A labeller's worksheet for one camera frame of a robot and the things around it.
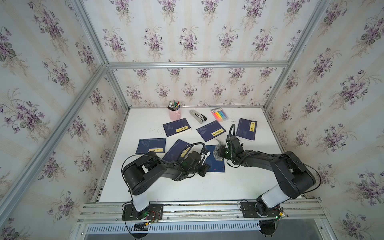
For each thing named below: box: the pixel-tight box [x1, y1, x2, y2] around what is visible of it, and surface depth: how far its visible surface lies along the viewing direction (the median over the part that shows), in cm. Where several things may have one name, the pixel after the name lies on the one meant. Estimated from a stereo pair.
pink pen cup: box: [168, 107, 182, 121], surface depth 107 cm
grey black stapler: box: [189, 109, 208, 124], surface depth 113 cm
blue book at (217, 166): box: [202, 145, 225, 173], surface depth 90 cm
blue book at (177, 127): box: [162, 118, 192, 138], surface depth 109 cm
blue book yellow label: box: [235, 118, 258, 141], surface depth 107 cm
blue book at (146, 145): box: [135, 138, 167, 154], surface depth 98 cm
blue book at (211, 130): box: [196, 120, 227, 142], surface depth 107 cm
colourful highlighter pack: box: [210, 107, 229, 122], surface depth 117 cm
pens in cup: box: [167, 99, 181, 111], surface depth 109 cm
